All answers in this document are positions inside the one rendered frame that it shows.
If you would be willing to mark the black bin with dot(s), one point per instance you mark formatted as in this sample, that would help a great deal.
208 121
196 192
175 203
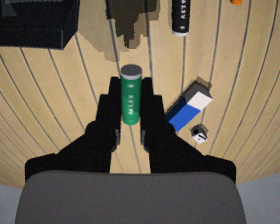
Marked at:
37 23

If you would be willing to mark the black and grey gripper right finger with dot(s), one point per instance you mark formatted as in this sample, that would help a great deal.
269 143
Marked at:
168 153

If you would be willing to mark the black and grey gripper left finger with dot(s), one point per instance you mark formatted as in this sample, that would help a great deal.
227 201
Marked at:
88 152

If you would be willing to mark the green battery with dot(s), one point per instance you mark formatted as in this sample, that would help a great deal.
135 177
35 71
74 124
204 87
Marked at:
131 79

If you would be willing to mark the orange battery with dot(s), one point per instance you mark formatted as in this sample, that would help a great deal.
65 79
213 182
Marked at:
236 2

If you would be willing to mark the blue and white eraser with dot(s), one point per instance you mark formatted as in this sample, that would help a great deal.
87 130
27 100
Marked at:
188 107

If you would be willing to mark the black battery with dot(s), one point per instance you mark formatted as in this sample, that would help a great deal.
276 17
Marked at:
180 17

